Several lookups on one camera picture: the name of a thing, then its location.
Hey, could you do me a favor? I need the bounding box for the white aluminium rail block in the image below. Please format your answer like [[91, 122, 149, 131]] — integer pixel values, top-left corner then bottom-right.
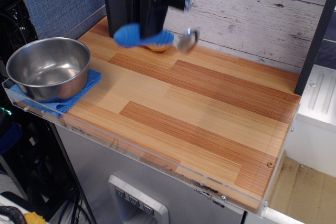
[[284, 65, 335, 177]]

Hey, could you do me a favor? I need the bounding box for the stainless steel bowl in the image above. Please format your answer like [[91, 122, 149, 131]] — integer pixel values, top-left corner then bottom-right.
[[6, 37, 91, 103]]

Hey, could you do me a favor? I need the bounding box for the dark right frame post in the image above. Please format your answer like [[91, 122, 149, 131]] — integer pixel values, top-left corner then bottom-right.
[[294, 0, 335, 95]]

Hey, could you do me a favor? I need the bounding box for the silver cabinet with buttons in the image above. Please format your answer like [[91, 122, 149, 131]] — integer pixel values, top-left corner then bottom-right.
[[56, 126, 245, 223]]

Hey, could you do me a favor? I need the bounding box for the blue handled metal spoon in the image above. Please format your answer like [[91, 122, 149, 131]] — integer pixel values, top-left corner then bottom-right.
[[113, 23, 200, 54]]

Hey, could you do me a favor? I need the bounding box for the yellow plastic chicken drumstick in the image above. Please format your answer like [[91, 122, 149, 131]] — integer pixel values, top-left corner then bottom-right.
[[145, 45, 170, 52]]

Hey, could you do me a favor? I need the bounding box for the blue folded cloth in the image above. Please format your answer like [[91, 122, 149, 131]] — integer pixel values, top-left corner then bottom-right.
[[9, 69, 102, 118]]

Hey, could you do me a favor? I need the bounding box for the blue fabric panel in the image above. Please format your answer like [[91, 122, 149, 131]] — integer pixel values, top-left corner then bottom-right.
[[24, 0, 106, 39]]

